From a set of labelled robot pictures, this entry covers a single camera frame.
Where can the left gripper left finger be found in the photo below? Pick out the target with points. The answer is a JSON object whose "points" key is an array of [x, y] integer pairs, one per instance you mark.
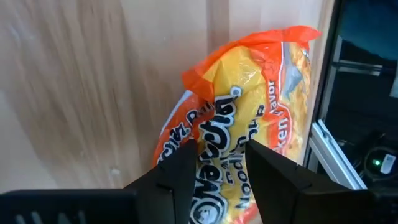
{"points": [[155, 196]]}

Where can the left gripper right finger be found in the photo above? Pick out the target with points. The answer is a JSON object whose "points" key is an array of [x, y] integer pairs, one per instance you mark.
{"points": [[295, 196]]}

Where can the orange chicken ramen pack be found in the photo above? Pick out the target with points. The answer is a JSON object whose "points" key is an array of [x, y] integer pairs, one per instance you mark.
{"points": [[242, 77]]}

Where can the silver aluminium extrusion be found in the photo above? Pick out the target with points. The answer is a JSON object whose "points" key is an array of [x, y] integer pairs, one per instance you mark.
{"points": [[335, 155]]}

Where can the black device green light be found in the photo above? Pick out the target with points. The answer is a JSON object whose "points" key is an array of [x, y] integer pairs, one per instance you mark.
{"points": [[373, 171]]}

